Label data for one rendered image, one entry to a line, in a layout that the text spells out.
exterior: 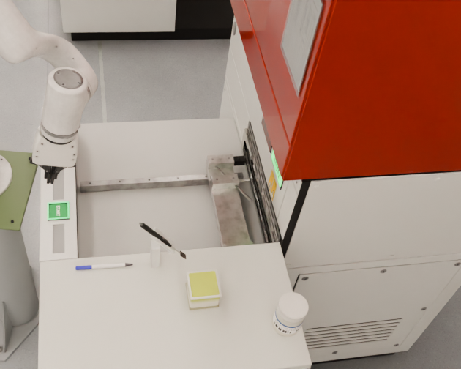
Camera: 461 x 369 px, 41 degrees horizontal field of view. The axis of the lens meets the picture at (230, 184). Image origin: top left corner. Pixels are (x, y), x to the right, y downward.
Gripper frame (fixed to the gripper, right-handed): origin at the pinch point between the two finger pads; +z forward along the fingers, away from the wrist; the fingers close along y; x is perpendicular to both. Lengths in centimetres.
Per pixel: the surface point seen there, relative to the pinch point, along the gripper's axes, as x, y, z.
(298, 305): 39, -55, -6
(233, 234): 6, -52, 13
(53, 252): 12.4, -2.3, 15.7
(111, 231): -1.9, -19.9, 25.8
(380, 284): 16, -104, 23
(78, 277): 21.0, -8.2, 13.6
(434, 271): 16, -119, 15
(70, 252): 13.1, -6.5, 14.4
